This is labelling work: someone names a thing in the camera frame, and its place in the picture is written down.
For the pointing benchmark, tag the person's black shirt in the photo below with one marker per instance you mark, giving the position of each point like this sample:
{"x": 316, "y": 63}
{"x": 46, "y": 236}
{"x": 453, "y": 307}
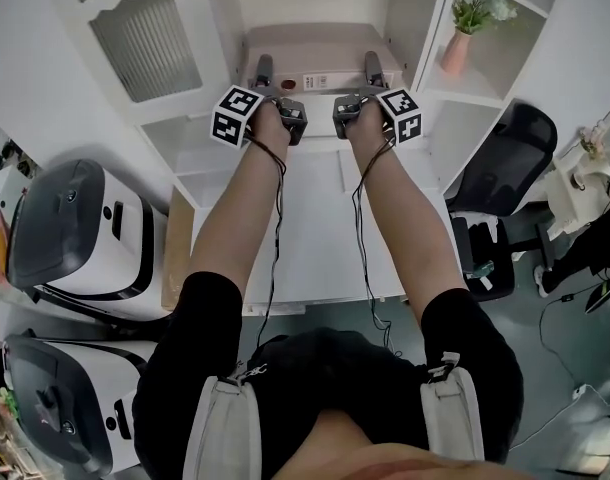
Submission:
{"x": 335, "y": 368}

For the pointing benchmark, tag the small pink flower bunch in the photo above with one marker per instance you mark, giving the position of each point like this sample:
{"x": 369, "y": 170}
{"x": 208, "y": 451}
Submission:
{"x": 591, "y": 140}

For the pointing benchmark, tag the person's bare chest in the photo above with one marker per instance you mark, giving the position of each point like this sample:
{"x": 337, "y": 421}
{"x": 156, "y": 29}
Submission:
{"x": 375, "y": 448}

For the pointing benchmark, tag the black flat screen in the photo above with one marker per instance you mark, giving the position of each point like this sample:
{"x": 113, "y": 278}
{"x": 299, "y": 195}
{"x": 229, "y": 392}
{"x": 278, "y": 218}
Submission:
{"x": 602, "y": 295}

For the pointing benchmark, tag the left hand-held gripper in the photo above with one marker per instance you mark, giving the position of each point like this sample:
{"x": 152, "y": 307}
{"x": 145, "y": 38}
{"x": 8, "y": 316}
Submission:
{"x": 230, "y": 118}

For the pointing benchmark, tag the white and black machine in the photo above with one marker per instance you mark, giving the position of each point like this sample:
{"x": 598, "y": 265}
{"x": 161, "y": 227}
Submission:
{"x": 55, "y": 408}
{"x": 70, "y": 228}

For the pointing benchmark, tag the brown cardboard sheet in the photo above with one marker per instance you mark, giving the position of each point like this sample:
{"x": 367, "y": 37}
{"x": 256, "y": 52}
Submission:
{"x": 177, "y": 248}

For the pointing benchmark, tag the black office chair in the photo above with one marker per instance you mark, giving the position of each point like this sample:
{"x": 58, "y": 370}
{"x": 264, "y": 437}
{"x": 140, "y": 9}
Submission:
{"x": 510, "y": 158}

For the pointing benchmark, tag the green artificial plant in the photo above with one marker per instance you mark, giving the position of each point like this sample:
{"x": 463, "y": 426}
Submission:
{"x": 477, "y": 8}

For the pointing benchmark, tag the pink vase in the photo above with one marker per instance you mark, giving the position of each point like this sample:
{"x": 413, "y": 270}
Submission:
{"x": 456, "y": 53}

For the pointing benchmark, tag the person's right forearm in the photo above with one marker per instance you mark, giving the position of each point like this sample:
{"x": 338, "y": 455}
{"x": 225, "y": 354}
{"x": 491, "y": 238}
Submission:
{"x": 405, "y": 218}

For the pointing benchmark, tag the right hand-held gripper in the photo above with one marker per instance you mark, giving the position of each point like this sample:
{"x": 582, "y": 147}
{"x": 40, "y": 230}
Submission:
{"x": 402, "y": 115}

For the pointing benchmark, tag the white shelf cabinet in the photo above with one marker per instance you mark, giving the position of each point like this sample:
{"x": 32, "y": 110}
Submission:
{"x": 315, "y": 208}

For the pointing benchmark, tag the person's left forearm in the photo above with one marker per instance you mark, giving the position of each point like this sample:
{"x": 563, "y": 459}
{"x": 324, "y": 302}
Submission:
{"x": 235, "y": 218}

